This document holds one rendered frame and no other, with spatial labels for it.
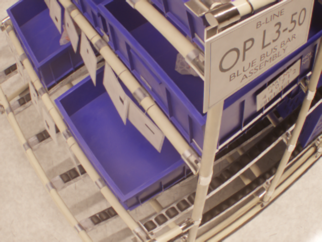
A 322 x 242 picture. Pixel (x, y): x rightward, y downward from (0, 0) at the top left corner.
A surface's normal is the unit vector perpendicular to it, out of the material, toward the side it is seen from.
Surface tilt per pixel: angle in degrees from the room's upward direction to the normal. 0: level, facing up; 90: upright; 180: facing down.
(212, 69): 90
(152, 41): 4
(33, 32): 3
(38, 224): 0
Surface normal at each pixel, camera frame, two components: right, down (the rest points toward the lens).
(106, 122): -0.05, -0.44
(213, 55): 0.57, 0.72
